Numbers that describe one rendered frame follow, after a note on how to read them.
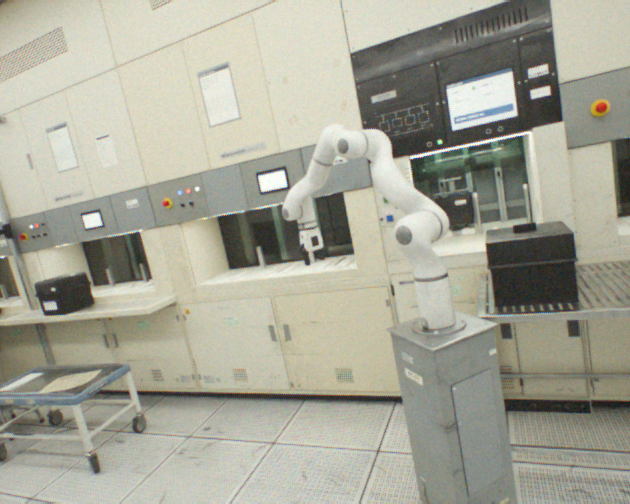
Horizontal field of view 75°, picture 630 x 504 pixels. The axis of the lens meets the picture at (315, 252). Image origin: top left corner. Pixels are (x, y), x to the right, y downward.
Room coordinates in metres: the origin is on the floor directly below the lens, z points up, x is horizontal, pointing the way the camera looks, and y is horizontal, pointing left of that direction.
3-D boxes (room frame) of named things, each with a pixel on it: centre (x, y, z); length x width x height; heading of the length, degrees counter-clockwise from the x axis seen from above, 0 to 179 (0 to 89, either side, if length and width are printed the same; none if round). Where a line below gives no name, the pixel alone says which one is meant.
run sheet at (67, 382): (2.47, 1.65, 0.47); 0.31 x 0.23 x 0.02; 87
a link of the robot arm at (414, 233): (1.41, -0.36, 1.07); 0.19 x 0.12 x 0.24; 131
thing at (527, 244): (1.57, -0.81, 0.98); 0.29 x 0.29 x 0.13; 65
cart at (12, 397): (2.57, 1.80, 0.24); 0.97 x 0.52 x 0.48; 68
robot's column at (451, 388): (1.43, -0.39, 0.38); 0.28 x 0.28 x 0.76; 21
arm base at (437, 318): (1.43, -0.39, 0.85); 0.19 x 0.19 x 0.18
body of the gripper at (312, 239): (1.89, 0.01, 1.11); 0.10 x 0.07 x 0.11; 131
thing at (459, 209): (2.63, -0.93, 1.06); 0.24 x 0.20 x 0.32; 66
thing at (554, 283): (1.57, -0.81, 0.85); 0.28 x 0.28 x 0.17; 65
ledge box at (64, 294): (3.06, 1.89, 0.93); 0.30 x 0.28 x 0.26; 63
